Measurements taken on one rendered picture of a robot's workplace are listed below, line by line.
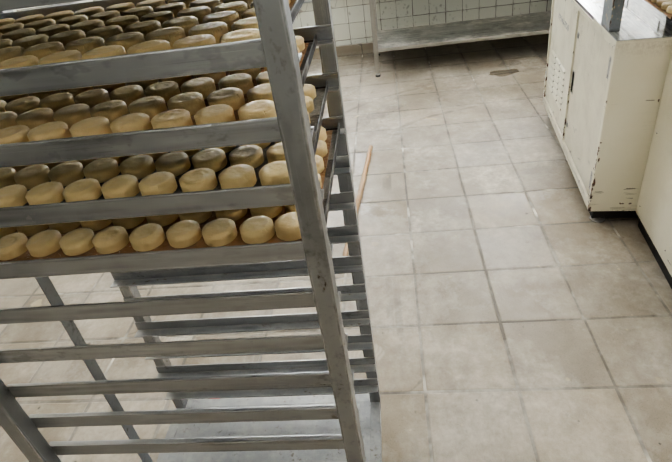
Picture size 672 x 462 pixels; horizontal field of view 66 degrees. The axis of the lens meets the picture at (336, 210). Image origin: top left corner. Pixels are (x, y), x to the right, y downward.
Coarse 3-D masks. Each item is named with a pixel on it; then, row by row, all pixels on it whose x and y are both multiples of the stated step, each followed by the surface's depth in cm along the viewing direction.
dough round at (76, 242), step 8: (72, 232) 80; (80, 232) 80; (88, 232) 79; (64, 240) 78; (72, 240) 78; (80, 240) 78; (88, 240) 78; (64, 248) 77; (72, 248) 77; (80, 248) 77; (88, 248) 78
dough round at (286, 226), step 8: (280, 216) 76; (288, 216) 76; (296, 216) 75; (280, 224) 74; (288, 224) 74; (296, 224) 74; (280, 232) 73; (288, 232) 73; (296, 232) 73; (288, 240) 74
